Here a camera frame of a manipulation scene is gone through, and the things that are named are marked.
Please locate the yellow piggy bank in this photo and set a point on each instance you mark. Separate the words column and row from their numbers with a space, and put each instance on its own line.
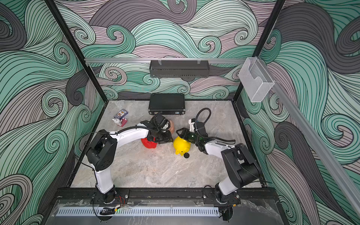
column 181, row 146

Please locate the black wall shelf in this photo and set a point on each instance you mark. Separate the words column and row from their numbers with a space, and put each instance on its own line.
column 179, row 69

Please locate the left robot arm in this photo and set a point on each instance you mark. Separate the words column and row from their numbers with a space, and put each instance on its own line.
column 102, row 150

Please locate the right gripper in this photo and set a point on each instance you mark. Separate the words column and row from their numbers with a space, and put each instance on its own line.
column 184, row 134

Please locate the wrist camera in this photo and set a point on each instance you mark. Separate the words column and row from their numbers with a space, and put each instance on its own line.
column 192, row 125
column 161, row 123

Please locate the white cable duct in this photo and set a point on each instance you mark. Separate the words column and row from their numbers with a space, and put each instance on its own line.
column 139, row 211

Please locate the red piggy bank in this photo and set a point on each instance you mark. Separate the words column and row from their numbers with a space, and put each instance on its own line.
column 148, row 144

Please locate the clear plastic holder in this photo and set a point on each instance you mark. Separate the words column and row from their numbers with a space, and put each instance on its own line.
column 256, row 79

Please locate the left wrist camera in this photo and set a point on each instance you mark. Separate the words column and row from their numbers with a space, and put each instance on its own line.
column 161, row 123

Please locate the black case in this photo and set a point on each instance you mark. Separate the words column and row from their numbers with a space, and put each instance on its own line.
column 167, row 104

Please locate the pink piggy bank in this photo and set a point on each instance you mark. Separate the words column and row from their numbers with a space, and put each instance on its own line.
column 172, row 127

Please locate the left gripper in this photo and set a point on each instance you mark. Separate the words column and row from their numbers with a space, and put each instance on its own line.
column 168, row 138

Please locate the aluminium rail right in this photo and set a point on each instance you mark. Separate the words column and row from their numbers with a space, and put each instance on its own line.
column 286, row 90

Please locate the white pink bunny toy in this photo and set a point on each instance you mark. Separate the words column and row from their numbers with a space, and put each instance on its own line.
column 120, row 122

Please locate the card box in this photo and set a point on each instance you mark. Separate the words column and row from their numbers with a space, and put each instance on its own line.
column 121, row 114

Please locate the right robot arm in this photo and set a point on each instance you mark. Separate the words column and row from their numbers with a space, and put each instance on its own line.
column 242, row 168

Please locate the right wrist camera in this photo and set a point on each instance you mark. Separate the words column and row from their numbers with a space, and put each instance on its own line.
column 192, row 125

